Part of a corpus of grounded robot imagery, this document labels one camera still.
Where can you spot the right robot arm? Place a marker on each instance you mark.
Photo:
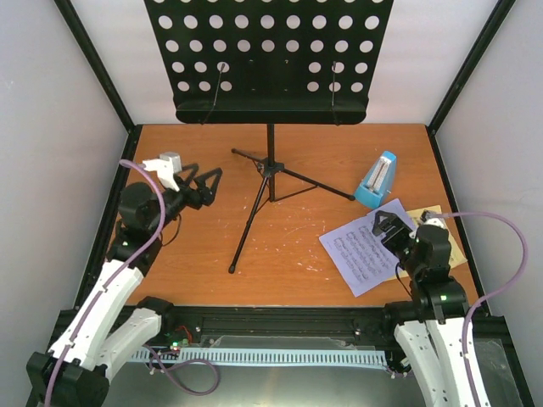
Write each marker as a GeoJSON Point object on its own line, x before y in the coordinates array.
{"type": "Point", "coordinates": [433, 328]}

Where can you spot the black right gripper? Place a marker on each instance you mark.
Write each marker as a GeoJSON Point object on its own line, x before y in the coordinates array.
{"type": "Point", "coordinates": [388, 224]}

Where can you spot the yellow sheet music page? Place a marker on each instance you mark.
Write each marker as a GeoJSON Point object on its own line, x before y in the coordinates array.
{"type": "Point", "coordinates": [431, 248]}

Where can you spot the blue metronome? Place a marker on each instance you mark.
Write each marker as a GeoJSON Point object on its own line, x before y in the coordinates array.
{"type": "Point", "coordinates": [375, 187]}

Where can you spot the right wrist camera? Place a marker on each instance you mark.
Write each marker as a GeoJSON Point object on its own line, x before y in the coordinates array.
{"type": "Point", "coordinates": [431, 218]}

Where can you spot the black music stand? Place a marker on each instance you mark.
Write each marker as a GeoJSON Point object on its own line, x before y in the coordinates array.
{"type": "Point", "coordinates": [270, 63]}

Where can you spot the light blue slotted cable duct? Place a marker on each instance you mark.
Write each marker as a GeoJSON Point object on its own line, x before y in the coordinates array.
{"type": "Point", "coordinates": [262, 357]}

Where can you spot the black cage frame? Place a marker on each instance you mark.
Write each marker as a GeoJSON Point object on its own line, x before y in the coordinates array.
{"type": "Point", "coordinates": [84, 41]}

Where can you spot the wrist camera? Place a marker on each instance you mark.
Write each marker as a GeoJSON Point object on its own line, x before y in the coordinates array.
{"type": "Point", "coordinates": [431, 218]}
{"type": "Point", "coordinates": [166, 165]}

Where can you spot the white sheet music page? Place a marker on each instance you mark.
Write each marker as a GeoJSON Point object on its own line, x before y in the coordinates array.
{"type": "Point", "coordinates": [359, 255]}

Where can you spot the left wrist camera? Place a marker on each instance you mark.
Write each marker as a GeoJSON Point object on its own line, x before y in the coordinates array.
{"type": "Point", "coordinates": [166, 165]}

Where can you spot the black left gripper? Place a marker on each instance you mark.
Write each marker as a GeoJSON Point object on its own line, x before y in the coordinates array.
{"type": "Point", "coordinates": [206, 196]}

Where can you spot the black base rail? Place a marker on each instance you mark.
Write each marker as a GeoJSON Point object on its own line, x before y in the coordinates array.
{"type": "Point", "coordinates": [365, 327]}

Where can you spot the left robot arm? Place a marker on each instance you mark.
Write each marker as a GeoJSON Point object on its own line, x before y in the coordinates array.
{"type": "Point", "coordinates": [80, 365]}

